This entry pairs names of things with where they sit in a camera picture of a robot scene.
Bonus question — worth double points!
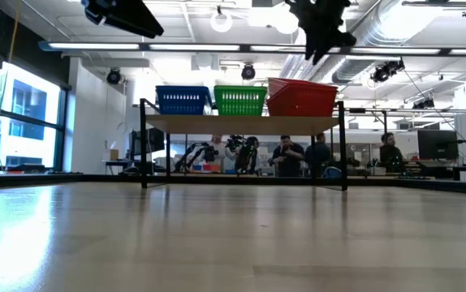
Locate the blue round object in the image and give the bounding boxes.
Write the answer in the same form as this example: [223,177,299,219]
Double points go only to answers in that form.
[322,165,343,180]

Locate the black ceiling-mounted camera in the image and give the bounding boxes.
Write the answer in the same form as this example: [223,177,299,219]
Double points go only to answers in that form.
[411,97,437,110]
[240,63,257,81]
[106,67,123,86]
[369,59,406,84]

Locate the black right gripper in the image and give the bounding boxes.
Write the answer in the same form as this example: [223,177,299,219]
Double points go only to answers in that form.
[284,0,358,66]

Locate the round white ring lamp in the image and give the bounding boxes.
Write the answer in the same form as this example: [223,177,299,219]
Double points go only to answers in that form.
[209,8,235,34]

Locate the large window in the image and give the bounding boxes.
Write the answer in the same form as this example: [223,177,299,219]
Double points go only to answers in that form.
[0,60,68,174]

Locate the person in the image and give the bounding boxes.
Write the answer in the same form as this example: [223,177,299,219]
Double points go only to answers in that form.
[270,135,306,178]
[205,135,235,174]
[304,132,332,176]
[378,131,405,174]

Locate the blue plastic basket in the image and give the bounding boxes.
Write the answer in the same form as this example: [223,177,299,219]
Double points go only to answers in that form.
[155,84,212,91]
[155,86,213,116]

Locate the black computer monitor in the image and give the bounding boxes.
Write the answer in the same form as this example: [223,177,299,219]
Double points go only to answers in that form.
[129,127,166,155]
[416,129,460,161]

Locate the wooden shelf black metal legs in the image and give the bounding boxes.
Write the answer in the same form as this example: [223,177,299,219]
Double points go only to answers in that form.
[138,97,348,191]

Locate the black ceiling track bar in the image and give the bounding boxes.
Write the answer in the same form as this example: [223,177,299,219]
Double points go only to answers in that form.
[401,0,466,18]

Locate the yellow hanging cable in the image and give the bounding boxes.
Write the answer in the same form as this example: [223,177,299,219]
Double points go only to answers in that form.
[0,0,21,139]

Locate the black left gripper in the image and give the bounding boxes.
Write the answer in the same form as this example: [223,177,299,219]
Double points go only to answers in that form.
[80,0,165,40]

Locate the background desk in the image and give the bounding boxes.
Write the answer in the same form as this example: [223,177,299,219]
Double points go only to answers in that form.
[403,159,466,182]

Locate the black overhead rail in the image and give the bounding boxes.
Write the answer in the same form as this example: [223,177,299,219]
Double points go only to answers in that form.
[348,106,466,115]

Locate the long linear ceiling light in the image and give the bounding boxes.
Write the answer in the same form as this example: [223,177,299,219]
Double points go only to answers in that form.
[37,39,466,58]

